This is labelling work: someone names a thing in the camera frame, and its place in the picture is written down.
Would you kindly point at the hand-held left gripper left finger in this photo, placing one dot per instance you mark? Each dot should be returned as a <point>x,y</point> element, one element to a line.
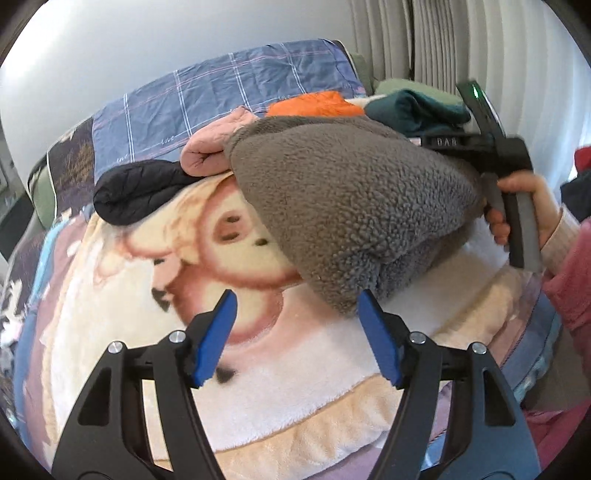
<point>214,341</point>

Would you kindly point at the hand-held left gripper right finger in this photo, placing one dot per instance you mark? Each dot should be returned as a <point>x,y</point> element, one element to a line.
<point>381,337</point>

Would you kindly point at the grey fleece jacket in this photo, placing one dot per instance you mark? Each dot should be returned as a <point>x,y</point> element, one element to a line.
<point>346,198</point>

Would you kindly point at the person's right forearm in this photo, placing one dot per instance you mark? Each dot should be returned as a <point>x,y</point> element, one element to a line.
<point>568,277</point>

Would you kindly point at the person's right hand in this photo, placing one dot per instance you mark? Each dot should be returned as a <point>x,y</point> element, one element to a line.
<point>545,203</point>

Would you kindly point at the printed blanket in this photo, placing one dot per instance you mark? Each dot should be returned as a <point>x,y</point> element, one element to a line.
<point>300,369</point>

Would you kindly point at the red cloth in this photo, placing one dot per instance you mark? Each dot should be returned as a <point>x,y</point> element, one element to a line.
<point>584,157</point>

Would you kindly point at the dark teal garment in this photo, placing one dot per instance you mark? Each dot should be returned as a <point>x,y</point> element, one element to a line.
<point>411,113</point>

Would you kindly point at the dark blue cloth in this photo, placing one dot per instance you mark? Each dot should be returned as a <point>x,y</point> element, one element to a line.
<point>577,196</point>

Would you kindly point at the light green cloth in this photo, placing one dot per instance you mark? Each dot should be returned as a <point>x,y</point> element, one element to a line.
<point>392,86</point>

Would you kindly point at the white ribbed curtain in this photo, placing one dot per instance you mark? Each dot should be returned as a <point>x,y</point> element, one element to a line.
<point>438,37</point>

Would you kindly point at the black quilted garment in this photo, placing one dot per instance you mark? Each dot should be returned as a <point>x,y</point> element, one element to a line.
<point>138,194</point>

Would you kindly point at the orange garment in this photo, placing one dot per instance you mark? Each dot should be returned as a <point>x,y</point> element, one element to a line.
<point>318,104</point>

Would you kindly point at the pink garment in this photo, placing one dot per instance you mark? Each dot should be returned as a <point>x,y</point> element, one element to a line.
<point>207,147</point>

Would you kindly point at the person's pink pants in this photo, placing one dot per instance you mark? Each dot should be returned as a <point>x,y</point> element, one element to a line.
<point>554,434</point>

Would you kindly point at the green pillow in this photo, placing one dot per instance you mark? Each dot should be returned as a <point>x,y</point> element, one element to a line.
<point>42,198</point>

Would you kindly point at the dark printed pillow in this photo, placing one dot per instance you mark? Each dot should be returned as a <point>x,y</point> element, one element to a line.
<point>69,157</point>

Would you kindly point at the blue plaid pillow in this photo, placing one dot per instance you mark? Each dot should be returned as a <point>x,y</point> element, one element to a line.
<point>231,87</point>

